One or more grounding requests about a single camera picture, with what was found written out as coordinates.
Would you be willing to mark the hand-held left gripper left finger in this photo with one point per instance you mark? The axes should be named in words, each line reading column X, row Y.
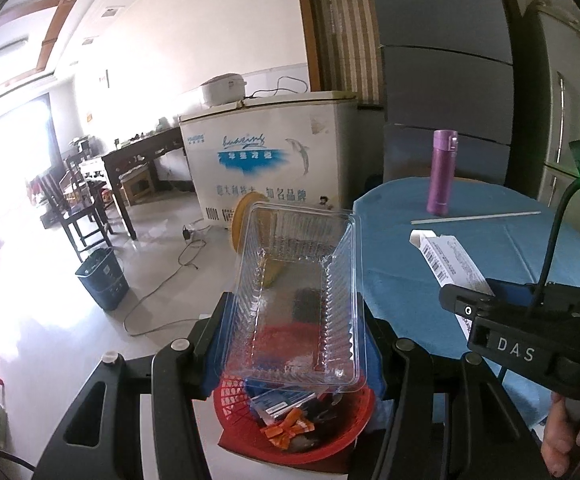
column 217, row 355

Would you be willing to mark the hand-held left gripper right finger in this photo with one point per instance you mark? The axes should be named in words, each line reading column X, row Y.
column 377, row 380

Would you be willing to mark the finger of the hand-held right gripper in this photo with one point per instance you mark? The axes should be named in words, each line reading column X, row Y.
column 515, row 291
column 462, row 299

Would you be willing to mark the white cardboard box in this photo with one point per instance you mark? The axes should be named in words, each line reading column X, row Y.
column 450, row 260

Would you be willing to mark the red plastic basket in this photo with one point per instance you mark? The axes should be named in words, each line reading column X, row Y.
column 340, row 440

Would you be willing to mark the clear plastic clamshell container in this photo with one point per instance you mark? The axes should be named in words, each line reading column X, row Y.
column 290, row 285

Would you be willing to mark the orange red snack wrapper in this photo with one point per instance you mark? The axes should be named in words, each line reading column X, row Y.
column 285, row 430

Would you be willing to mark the blue trash bin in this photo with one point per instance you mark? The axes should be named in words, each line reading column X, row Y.
column 102, row 280

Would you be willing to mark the person's right hand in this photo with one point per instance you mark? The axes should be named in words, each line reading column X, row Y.
column 560, row 440

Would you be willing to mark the thin white stick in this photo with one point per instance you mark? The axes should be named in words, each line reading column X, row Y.
column 475, row 216

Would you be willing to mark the purple thermos bottle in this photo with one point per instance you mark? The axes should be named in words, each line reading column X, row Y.
column 442, row 180

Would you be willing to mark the orange floor fan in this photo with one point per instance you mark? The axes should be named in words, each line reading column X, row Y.
column 240, row 220

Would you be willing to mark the wooden stool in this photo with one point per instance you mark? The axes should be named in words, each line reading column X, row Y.
column 137, row 182

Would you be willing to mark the white chest freezer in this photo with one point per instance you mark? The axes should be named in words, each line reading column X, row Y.
column 270, row 170

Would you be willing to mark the grey refrigerator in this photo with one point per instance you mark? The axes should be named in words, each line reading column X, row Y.
column 445, row 90

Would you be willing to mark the dark wooden chair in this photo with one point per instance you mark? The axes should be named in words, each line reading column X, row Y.
column 74, row 195

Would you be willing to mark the dark wooden table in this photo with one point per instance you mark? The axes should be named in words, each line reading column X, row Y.
column 139, row 152

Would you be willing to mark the white rice cooker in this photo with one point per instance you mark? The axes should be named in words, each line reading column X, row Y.
column 222, row 90

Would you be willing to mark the ceiling lamp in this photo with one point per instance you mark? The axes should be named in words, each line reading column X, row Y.
column 9, row 52

